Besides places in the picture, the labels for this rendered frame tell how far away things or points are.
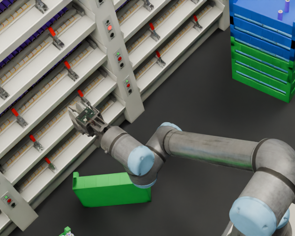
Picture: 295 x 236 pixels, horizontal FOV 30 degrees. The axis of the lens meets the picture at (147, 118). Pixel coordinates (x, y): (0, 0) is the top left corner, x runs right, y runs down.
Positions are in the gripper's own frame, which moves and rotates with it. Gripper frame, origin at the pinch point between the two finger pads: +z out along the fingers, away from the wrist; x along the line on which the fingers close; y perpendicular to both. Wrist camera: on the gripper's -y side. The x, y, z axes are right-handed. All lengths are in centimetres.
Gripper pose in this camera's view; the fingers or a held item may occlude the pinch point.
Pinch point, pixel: (71, 110)
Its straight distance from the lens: 194.4
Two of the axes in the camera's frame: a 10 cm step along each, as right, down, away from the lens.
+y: -1.8, -5.4, -8.2
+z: -7.2, -5.0, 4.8
